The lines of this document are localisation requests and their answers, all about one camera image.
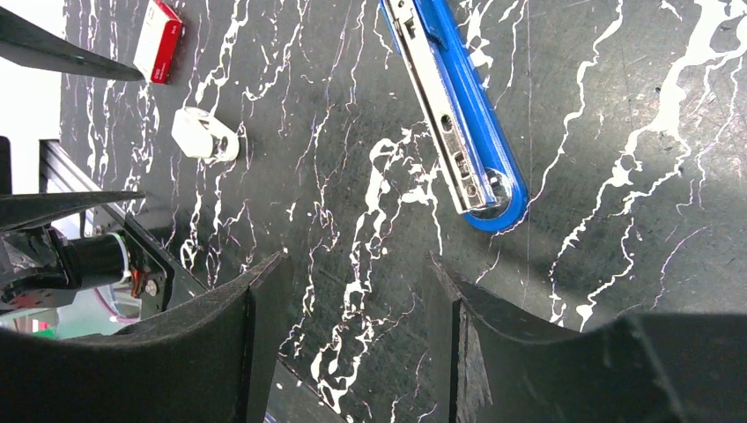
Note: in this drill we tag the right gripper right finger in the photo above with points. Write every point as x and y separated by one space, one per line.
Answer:
496 362

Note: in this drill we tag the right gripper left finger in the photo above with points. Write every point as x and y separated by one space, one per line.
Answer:
210 359

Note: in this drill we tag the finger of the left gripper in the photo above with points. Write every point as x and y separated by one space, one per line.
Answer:
28 211
29 45

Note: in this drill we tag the red white staple box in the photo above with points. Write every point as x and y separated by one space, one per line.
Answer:
159 35

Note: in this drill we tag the aluminium rail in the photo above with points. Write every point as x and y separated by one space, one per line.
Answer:
59 173

